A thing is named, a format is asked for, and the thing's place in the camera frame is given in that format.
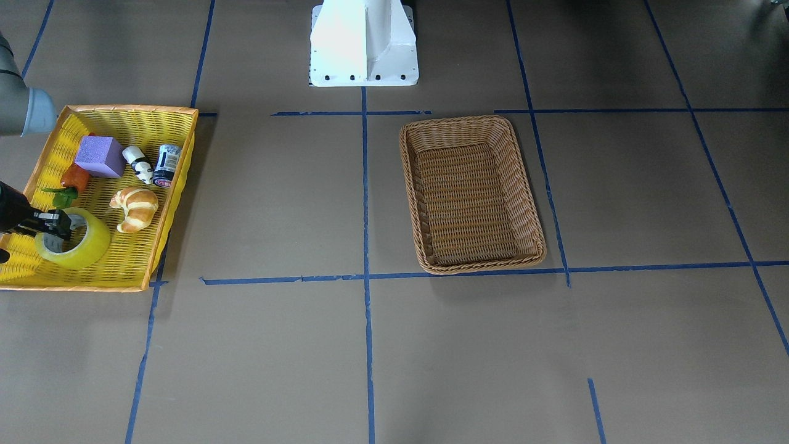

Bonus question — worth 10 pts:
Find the small blue can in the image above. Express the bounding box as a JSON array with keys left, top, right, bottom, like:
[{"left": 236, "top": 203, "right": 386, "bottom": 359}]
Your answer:
[{"left": 153, "top": 144, "right": 181, "bottom": 188}]

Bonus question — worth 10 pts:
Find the purple foam cube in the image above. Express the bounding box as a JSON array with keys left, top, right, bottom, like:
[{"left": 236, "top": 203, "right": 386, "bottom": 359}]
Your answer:
[{"left": 73, "top": 135, "right": 126, "bottom": 179}]

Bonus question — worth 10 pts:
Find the yellow tape roll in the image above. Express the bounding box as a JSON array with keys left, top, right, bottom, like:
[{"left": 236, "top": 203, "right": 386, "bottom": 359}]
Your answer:
[{"left": 35, "top": 207, "right": 111, "bottom": 270}]

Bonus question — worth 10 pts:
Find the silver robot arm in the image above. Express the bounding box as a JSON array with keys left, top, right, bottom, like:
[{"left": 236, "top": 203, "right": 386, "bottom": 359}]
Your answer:
[{"left": 1, "top": 35, "right": 72, "bottom": 240}]

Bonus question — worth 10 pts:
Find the toy croissant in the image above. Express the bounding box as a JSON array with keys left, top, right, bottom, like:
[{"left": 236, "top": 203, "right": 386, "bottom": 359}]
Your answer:
[{"left": 109, "top": 186, "right": 158, "bottom": 234}]

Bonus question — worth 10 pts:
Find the brown wicker basket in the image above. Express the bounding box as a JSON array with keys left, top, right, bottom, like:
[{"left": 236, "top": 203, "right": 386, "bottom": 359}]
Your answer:
[{"left": 398, "top": 115, "right": 547, "bottom": 275}]

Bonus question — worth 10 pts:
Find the panda figurine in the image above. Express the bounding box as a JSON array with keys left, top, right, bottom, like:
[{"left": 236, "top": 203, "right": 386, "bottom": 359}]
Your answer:
[{"left": 121, "top": 144, "right": 154, "bottom": 185}]

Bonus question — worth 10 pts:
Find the yellow plastic basket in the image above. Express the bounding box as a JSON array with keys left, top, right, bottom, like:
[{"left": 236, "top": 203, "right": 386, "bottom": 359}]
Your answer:
[{"left": 2, "top": 104, "right": 199, "bottom": 292}]

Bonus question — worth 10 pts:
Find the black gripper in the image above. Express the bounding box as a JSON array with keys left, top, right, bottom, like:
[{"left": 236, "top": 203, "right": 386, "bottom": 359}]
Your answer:
[{"left": 1, "top": 183, "right": 72, "bottom": 240}]

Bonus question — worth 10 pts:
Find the toy carrot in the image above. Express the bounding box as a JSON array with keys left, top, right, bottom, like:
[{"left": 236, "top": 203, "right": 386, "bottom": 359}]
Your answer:
[{"left": 42, "top": 163, "right": 91, "bottom": 210}]

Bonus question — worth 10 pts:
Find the white pedestal column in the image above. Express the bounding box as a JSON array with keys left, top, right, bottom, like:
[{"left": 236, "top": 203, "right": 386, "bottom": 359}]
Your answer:
[{"left": 308, "top": 1, "right": 420, "bottom": 88}]

